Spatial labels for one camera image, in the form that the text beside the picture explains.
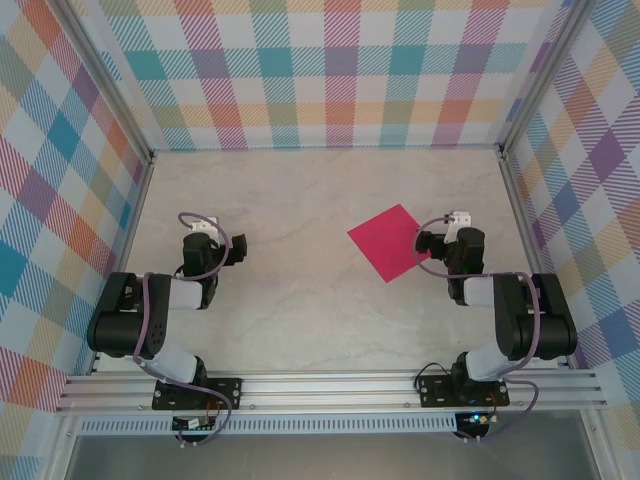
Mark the aluminium side rail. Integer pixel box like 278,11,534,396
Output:
87,157,156,376
498,152,574,371

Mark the thin aluminium rail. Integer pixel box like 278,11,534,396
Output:
152,144,504,152

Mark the grey metal panel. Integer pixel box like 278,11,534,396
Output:
64,433,601,480

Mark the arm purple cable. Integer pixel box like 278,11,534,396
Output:
413,214,542,444
132,211,234,446

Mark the pink square paper sheet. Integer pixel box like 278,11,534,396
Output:
347,203,432,285

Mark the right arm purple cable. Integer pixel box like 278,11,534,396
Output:
413,214,542,444

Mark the aluminium mounting rail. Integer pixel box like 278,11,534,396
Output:
54,369,609,415

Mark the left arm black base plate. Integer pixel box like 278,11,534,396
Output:
152,377,244,412

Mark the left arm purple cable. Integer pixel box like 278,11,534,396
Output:
132,211,234,446

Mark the perforated metal cable tray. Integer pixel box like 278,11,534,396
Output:
77,413,494,435

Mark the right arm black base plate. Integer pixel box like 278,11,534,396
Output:
418,374,511,409

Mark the aluminium frame post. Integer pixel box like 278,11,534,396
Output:
499,0,591,159
58,0,156,164

